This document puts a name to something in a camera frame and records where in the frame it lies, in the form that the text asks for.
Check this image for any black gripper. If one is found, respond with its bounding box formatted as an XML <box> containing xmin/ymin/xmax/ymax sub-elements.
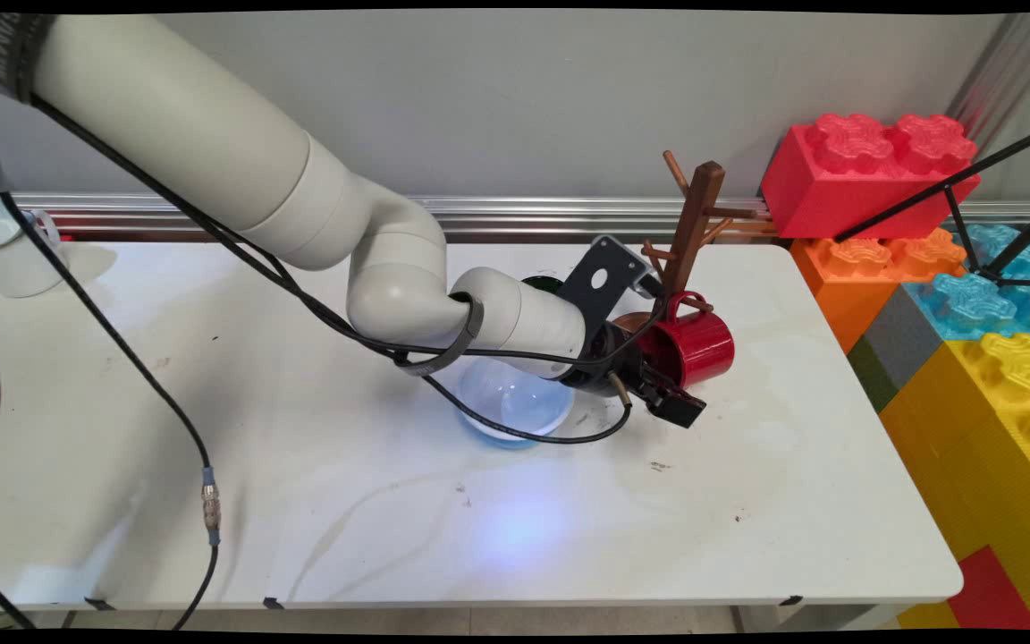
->
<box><xmin>569</xmin><ymin>320</ymin><xmax>708</xmax><ymax>429</ymax></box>

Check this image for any red enamel mug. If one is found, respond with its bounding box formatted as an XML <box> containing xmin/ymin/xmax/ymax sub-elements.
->
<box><xmin>636</xmin><ymin>291</ymin><xmax>736</xmax><ymax>391</ymax></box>

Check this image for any white and blue bowl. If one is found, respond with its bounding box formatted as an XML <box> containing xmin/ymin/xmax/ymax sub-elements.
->
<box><xmin>457</xmin><ymin>356</ymin><xmax>576</xmax><ymax>450</ymax></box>

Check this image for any wooden mug tree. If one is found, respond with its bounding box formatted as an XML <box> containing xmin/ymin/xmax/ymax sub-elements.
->
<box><xmin>613</xmin><ymin>150</ymin><xmax>762</xmax><ymax>336</ymax></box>

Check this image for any dark green giant building block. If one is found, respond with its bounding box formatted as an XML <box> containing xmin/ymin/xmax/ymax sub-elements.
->
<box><xmin>847</xmin><ymin>335</ymin><xmax>900</xmax><ymax>414</ymax></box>

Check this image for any orange giant building block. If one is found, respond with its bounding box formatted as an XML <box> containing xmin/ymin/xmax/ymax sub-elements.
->
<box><xmin>789</xmin><ymin>228</ymin><xmax>967</xmax><ymax>354</ymax></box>

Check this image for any grey giant building block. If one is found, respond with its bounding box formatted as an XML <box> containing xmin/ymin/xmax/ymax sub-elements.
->
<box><xmin>862</xmin><ymin>284</ymin><xmax>945</xmax><ymax>391</ymax></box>

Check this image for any yellow giant building block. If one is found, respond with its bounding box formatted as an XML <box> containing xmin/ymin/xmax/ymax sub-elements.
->
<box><xmin>877</xmin><ymin>333</ymin><xmax>1030</xmax><ymax>631</ymax></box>

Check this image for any small red giant building block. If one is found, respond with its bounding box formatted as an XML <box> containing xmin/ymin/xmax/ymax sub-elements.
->
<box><xmin>947</xmin><ymin>546</ymin><xmax>1030</xmax><ymax>631</ymax></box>

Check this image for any black tripod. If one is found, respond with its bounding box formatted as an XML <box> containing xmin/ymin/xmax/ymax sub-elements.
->
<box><xmin>835</xmin><ymin>116</ymin><xmax>1030</xmax><ymax>289</ymax></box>

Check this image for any white plastic cup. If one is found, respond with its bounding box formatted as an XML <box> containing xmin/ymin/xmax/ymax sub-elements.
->
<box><xmin>0</xmin><ymin>192</ymin><xmax>66</xmax><ymax>299</ymax></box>

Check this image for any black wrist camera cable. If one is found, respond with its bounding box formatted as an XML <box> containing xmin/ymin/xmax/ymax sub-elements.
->
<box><xmin>28</xmin><ymin>94</ymin><xmax>670</xmax><ymax>446</ymax></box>

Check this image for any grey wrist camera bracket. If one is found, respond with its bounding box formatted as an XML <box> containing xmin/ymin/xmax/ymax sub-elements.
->
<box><xmin>558</xmin><ymin>234</ymin><xmax>664</xmax><ymax>337</ymax></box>

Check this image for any grey wrist velcro strap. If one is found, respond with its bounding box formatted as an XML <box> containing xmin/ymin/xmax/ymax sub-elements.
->
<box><xmin>394</xmin><ymin>292</ymin><xmax>485</xmax><ymax>377</ymax></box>

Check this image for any aluminium wall rail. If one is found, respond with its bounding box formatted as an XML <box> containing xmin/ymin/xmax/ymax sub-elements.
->
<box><xmin>13</xmin><ymin>192</ymin><xmax>1030</xmax><ymax>245</ymax></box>

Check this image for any black cable with metal connector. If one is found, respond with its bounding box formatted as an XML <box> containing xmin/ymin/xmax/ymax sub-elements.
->
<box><xmin>0</xmin><ymin>76</ymin><xmax>223</xmax><ymax>631</ymax></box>

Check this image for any grey forearm velcro strap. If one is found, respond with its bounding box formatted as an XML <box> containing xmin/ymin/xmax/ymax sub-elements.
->
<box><xmin>0</xmin><ymin>13</ymin><xmax>57</xmax><ymax>105</ymax></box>

